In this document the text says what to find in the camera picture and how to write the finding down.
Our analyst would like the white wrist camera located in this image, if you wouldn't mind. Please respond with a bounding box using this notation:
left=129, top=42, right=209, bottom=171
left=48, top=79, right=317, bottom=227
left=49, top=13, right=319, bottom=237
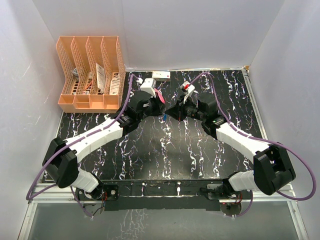
left=179, top=81, right=195, bottom=104
left=140, top=78, right=156, bottom=98

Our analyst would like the white paper packet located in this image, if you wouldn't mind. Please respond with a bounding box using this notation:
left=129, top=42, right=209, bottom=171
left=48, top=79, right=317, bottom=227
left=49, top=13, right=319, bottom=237
left=95, top=63, right=106, bottom=94

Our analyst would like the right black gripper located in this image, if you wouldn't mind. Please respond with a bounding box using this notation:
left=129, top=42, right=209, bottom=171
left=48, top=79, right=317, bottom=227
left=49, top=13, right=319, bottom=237
left=165, top=94, right=206, bottom=122

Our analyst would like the round metal object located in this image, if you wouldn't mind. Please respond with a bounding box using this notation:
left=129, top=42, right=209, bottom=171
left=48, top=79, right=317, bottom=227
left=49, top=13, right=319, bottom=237
left=72, top=68, right=79, bottom=77

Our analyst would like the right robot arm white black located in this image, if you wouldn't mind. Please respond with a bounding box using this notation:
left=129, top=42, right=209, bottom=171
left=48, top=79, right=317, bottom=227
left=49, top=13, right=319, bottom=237
left=165, top=93, right=296, bottom=199

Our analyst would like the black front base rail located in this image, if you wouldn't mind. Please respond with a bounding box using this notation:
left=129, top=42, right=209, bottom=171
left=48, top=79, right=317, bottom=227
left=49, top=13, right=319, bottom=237
left=104, top=179, right=222, bottom=212

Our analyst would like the small white red box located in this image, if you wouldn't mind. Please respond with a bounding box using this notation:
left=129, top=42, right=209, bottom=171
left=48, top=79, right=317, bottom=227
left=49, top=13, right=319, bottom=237
left=152, top=71, right=171, bottom=82

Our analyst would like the red strap keychain with ring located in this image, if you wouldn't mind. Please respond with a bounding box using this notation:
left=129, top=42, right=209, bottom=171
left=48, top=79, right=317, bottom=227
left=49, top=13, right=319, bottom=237
left=154, top=88, right=165, bottom=104

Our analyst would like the orange plastic file organizer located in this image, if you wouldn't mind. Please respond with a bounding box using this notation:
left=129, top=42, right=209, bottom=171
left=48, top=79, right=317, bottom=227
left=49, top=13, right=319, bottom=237
left=56, top=36, right=126, bottom=113

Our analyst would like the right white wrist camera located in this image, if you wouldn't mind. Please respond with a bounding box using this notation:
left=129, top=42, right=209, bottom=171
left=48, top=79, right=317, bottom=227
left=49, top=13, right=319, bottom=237
left=179, top=81, right=195, bottom=104

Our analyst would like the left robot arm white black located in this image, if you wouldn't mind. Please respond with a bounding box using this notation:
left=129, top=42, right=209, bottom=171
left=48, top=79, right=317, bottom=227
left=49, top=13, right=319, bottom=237
left=42, top=91, right=165, bottom=200

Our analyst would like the white labelled packet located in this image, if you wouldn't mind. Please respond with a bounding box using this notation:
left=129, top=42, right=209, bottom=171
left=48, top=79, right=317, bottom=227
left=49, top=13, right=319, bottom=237
left=109, top=75, right=121, bottom=95

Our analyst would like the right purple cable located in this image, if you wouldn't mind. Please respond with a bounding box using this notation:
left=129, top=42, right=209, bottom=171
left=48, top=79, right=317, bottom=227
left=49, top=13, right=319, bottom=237
left=187, top=71, right=316, bottom=201

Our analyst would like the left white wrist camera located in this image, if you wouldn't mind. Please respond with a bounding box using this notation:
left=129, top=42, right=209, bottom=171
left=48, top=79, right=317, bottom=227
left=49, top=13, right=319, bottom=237
left=140, top=78, right=156, bottom=98

